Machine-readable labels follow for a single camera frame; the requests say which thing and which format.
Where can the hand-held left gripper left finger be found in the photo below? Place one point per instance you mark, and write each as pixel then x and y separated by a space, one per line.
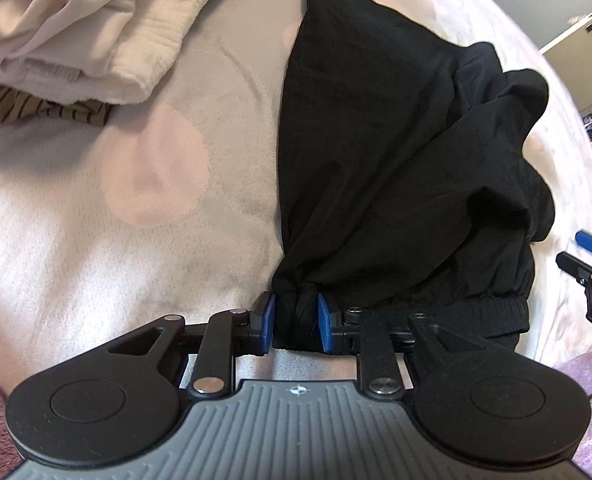
pixel 270 322

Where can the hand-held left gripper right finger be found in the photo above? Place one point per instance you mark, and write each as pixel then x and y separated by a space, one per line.
pixel 324 327

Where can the black shorts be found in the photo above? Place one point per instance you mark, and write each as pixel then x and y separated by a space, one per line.
pixel 376 160

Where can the bed with pink dotted sheet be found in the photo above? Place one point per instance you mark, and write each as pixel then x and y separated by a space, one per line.
pixel 125 260

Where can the white nightstand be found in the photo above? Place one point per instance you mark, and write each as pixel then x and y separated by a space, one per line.
pixel 576 30

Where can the olive striped garment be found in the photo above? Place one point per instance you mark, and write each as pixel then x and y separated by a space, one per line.
pixel 50 110

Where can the cream gauze folded garment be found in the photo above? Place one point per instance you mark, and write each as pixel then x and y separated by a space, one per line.
pixel 140 35

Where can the beige folded garment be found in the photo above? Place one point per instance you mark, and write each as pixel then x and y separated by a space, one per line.
pixel 25 10

